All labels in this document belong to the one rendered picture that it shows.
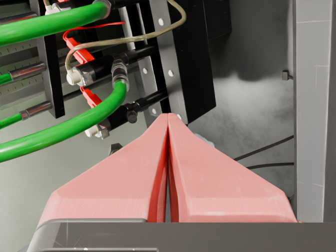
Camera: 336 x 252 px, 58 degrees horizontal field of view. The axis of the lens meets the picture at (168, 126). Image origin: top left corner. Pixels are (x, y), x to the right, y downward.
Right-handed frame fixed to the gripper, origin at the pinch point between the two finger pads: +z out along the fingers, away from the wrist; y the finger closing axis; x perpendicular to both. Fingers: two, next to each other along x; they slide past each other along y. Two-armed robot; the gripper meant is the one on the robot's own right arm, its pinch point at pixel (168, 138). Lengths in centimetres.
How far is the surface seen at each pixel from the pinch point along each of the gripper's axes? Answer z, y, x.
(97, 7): 17.2, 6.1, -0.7
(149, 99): 33.2, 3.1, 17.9
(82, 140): 49, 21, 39
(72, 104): 51, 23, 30
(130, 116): 27.4, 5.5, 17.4
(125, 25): 39.7, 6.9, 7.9
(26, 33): 11.4, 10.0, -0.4
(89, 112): 11.7, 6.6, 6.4
